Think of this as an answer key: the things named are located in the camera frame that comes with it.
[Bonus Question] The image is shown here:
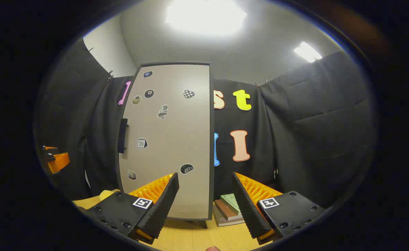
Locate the large ceiling light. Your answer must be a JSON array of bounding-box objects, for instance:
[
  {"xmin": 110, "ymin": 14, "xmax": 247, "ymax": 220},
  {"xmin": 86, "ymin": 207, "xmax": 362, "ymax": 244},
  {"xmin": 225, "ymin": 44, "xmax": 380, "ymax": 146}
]
[{"xmin": 165, "ymin": 0, "xmax": 247, "ymax": 35}]

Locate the brown book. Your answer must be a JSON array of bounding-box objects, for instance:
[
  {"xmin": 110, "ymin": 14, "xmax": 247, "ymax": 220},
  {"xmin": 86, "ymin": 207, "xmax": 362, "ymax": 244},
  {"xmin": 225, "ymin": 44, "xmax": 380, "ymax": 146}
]
[{"xmin": 214, "ymin": 199, "xmax": 243, "ymax": 221}]

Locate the black backdrop cloth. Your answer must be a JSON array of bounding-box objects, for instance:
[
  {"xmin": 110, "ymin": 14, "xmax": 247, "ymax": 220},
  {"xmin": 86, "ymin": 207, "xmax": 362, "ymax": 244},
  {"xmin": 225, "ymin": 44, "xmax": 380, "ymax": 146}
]
[{"xmin": 37, "ymin": 38, "xmax": 377, "ymax": 210}]

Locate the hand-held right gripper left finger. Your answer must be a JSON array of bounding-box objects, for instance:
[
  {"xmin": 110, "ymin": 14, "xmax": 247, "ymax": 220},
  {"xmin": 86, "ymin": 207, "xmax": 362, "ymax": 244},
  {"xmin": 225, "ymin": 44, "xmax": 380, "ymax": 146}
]
[{"xmin": 86, "ymin": 172, "xmax": 180, "ymax": 245}]

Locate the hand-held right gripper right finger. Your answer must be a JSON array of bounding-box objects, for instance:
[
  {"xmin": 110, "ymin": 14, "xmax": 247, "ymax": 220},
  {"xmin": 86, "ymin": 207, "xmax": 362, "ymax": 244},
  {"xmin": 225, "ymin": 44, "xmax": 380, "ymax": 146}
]
[{"xmin": 232, "ymin": 172, "xmax": 327, "ymax": 245}]

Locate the grey book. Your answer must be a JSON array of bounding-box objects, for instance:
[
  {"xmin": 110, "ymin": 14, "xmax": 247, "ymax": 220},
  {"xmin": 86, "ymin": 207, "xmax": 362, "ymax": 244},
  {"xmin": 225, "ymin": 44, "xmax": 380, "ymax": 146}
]
[{"xmin": 212, "ymin": 204, "xmax": 246, "ymax": 227}]

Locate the grey cabinet door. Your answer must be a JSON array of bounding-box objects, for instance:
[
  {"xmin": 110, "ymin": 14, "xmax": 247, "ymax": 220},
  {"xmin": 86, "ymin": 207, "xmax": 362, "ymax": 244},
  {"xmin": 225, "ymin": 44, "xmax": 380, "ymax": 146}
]
[{"xmin": 117, "ymin": 63, "xmax": 215, "ymax": 221}]

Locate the black cabinet door handle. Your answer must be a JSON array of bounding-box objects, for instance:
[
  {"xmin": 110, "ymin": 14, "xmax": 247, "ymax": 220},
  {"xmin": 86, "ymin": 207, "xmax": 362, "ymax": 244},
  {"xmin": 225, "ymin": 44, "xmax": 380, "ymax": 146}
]
[{"xmin": 117, "ymin": 118, "xmax": 129, "ymax": 154}]

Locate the dark grey cabinet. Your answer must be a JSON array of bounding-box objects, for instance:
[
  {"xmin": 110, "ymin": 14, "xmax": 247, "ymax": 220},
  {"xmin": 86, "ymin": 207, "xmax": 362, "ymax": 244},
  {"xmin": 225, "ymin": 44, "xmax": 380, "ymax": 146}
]
[{"xmin": 116, "ymin": 61, "xmax": 215, "ymax": 229}]

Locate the small ceiling light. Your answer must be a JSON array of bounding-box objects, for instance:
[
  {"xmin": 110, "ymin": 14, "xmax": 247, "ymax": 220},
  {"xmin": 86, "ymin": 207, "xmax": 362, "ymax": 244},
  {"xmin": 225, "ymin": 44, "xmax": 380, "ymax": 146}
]
[{"xmin": 293, "ymin": 41, "xmax": 323, "ymax": 63}]

